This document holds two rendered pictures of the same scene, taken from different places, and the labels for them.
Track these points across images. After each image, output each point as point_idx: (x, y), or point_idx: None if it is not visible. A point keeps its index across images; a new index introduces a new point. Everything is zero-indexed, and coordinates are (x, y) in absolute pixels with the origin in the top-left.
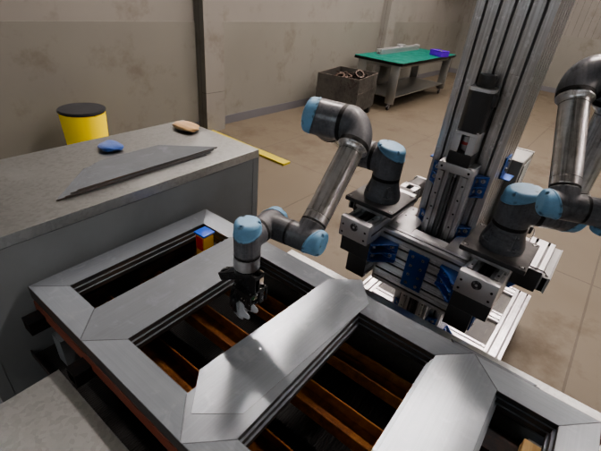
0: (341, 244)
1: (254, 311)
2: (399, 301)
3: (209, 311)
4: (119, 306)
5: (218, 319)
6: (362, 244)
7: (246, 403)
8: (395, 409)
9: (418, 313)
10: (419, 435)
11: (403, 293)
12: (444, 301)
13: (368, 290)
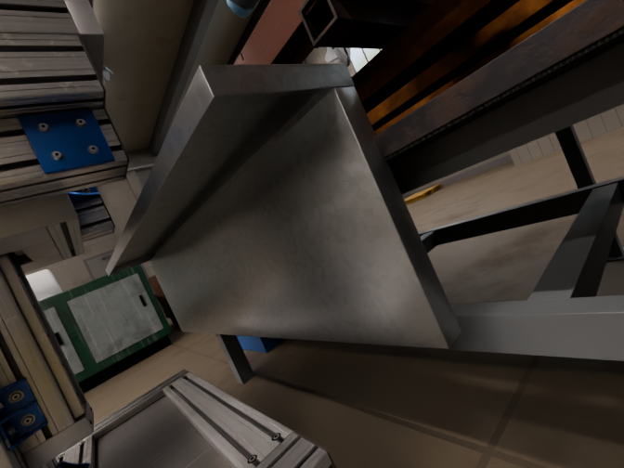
0: (100, 82)
1: (330, 60)
2: (35, 341)
3: (434, 68)
4: None
5: (415, 85)
6: (102, 81)
7: None
8: None
9: (52, 332)
10: None
11: (32, 302)
12: (99, 194)
13: (134, 207)
